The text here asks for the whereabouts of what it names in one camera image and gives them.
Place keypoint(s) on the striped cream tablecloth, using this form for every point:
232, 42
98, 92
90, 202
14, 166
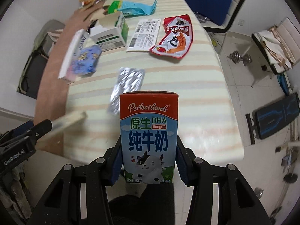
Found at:
206, 120

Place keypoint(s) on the long white box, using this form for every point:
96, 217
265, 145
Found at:
76, 45

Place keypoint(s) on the cream box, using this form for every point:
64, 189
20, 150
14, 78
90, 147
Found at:
68, 120

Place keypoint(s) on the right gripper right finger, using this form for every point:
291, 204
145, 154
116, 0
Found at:
238, 204

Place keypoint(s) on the chair with beige cloth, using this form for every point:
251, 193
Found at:
279, 46

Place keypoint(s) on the green teal snack bag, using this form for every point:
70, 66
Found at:
130, 8

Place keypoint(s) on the Perfectlands milk carton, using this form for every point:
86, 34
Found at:
149, 122

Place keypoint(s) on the black blue bench pad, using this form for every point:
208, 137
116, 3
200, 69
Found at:
270, 119

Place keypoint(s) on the white black chair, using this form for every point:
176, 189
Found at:
218, 33

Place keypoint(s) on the metal dumbbell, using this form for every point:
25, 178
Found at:
236, 57

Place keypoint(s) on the green white medicine box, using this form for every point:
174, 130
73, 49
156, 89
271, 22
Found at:
110, 32

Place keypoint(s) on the blue patterned tissue pack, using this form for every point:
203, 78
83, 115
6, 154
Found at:
86, 62

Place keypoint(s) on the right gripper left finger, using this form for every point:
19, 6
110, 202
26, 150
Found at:
77, 195

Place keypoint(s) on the grey folding chair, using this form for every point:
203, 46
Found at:
32, 73

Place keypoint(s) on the silver foil blister pack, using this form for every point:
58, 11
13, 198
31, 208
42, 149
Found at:
128, 80

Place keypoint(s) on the red chicken feet snack bag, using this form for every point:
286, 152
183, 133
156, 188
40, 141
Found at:
178, 38

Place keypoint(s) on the white printed label packet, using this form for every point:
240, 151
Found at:
145, 35

